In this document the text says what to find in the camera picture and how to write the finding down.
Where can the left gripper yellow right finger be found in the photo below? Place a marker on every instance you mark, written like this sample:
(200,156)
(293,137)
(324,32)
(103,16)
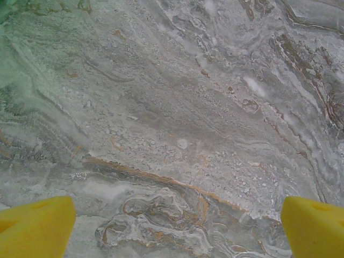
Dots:
(314,231)

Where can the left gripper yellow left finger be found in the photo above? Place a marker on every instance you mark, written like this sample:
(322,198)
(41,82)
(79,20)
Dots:
(35,228)

